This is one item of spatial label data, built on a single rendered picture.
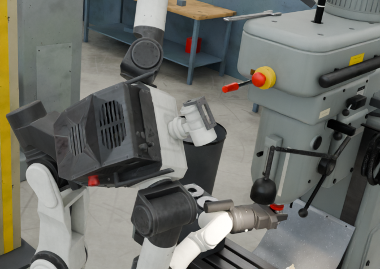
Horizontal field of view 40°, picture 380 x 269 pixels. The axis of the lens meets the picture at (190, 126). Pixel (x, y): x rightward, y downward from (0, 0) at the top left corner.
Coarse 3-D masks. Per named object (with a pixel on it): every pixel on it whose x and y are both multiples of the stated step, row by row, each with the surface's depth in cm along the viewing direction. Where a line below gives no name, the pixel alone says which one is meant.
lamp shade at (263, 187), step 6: (258, 180) 146; (264, 180) 145; (270, 180) 146; (252, 186) 147; (258, 186) 145; (264, 186) 144; (270, 186) 144; (252, 192) 146; (258, 192) 145; (264, 192) 144; (270, 192) 144; (276, 192) 146; (252, 198) 147; (258, 198) 145; (264, 198) 144; (270, 198) 145; (264, 204) 145; (270, 204) 146
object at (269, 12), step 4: (264, 12) 150; (268, 12) 151; (272, 12) 154; (236, 16) 140; (240, 16) 141; (244, 16) 142; (248, 16) 142; (252, 16) 144; (256, 16) 145; (260, 16) 147; (224, 20) 137; (228, 20) 136; (232, 20) 137; (236, 20) 139
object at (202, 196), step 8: (192, 184) 207; (192, 192) 204; (200, 192) 202; (200, 200) 197; (208, 200) 197; (216, 200) 198; (200, 208) 193; (192, 224) 196; (184, 232) 201; (224, 240) 201; (216, 248) 200; (200, 256) 196
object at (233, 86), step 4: (248, 80) 153; (228, 84) 146; (232, 84) 146; (236, 84) 147; (240, 84) 149; (244, 84) 151; (248, 84) 153; (224, 88) 145; (228, 88) 145; (232, 88) 146; (236, 88) 147; (224, 92) 145
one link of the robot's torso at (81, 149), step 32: (96, 96) 133; (128, 96) 130; (160, 96) 144; (64, 128) 142; (96, 128) 132; (128, 128) 127; (160, 128) 139; (64, 160) 141; (96, 160) 131; (128, 160) 127; (160, 160) 135
